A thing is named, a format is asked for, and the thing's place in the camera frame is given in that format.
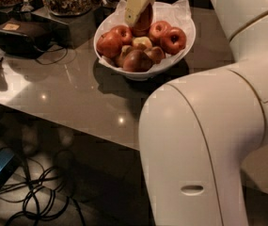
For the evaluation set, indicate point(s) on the white ceramic bowl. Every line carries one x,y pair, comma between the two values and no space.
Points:
146,74

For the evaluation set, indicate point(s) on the yellowish apple front left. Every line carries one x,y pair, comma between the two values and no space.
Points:
125,50

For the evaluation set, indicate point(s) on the pale apple centre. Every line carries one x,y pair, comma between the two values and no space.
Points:
142,42

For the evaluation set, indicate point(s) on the metal serving spoon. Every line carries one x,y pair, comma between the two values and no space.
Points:
26,7

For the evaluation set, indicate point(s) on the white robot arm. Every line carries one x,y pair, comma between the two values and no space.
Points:
195,131

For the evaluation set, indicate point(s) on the dark display stand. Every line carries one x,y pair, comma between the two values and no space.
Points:
67,31

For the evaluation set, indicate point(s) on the red apple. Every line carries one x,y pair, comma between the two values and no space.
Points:
156,54
124,32
157,30
109,44
137,62
173,40
142,27

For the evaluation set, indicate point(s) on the black vr headset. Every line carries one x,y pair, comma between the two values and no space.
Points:
25,39

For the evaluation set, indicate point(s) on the white paper bowl liner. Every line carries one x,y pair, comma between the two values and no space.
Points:
174,14

